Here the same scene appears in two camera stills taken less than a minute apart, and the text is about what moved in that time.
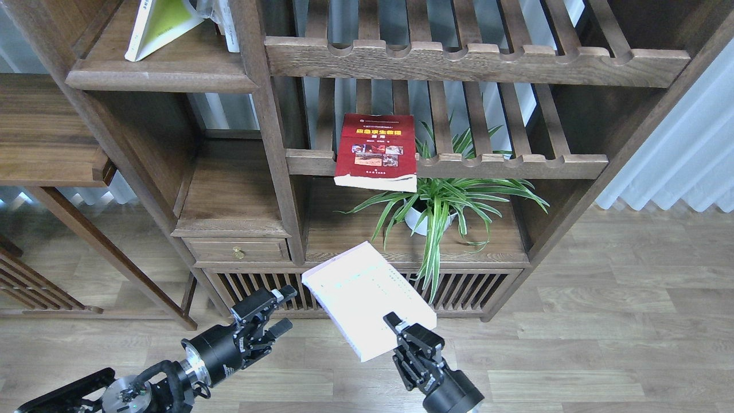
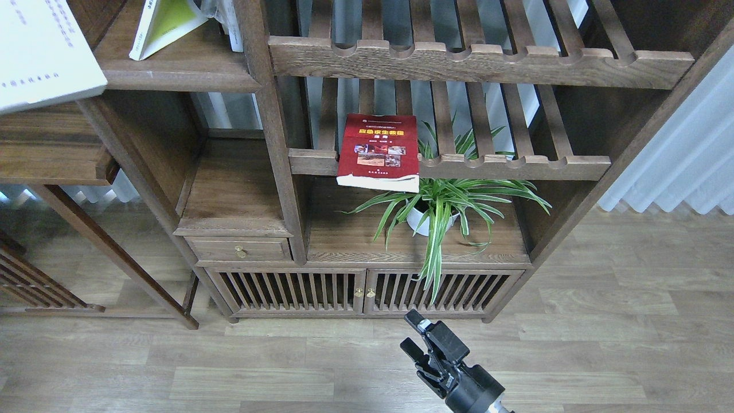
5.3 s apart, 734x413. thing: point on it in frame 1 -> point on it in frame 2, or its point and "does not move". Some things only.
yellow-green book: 157,21 does not move
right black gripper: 419,363 -> 469,388
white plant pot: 412,217 does not move
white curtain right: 690,156 does not move
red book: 378,152 does not move
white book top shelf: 360,288 -> 46,55
